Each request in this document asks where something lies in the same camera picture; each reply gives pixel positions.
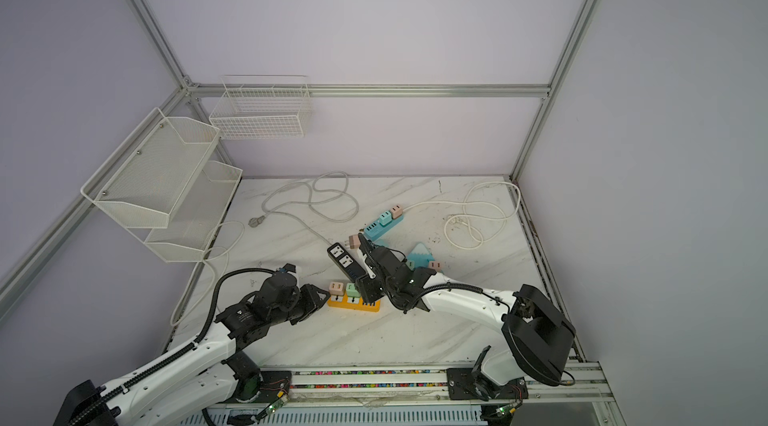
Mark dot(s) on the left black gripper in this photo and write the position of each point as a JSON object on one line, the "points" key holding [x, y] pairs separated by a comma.
{"points": [[313, 302]]}

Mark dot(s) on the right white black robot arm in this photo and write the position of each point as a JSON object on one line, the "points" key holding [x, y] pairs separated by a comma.
{"points": [[537, 334]]}

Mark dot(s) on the teal plug on blue strip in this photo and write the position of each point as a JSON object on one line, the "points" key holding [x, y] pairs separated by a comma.
{"points": [[385, 219]]}

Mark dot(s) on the white mesh shelf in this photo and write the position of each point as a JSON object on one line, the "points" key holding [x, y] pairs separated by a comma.
{"points": [[193, 227], [143, 184]]}

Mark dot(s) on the pink plug on blue strip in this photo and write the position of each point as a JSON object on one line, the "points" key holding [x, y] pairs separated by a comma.
{"points": [[396, 212]]}

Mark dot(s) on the aluminium mounting rail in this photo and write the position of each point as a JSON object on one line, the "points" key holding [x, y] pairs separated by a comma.
{"points": [[363, 386]]}

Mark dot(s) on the teal triangular power strip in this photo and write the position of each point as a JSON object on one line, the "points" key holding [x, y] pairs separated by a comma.
{"points": [[420, 257]]}

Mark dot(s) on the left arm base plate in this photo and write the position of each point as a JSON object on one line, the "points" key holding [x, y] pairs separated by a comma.
{"points": [[266, 387]]}

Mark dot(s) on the lower white mesh shelf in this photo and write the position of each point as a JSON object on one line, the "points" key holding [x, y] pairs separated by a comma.
{"points": [[193, 227]]}

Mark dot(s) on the green plug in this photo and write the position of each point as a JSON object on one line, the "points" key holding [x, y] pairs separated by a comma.
{"points": [[351, 291]]}

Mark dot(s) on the orange power strip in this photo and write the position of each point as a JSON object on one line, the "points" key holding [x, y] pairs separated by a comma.
{"points": [[353, 303]]}

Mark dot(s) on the black power strip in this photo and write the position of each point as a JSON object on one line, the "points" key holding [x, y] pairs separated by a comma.
{"points": [[351, 268]]}

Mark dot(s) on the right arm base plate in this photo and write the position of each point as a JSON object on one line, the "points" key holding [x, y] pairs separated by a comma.
{"points": [[467, 384]]}

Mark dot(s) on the blue power strip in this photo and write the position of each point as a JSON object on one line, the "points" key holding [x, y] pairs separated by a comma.
{"points": [[374, 231]]}

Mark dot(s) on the white wire basket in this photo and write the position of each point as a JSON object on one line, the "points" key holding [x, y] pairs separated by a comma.
{"points": [[263, 107]]}

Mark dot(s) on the upper white mesh shelf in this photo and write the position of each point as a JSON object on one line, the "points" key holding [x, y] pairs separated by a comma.
{"points": [[143, 184]]}

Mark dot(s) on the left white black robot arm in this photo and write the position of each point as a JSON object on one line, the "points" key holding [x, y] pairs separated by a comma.
{"points": [[207, 369]]}

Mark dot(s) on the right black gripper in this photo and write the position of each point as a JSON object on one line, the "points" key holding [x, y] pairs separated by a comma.
{"points": [[363, 286]]}

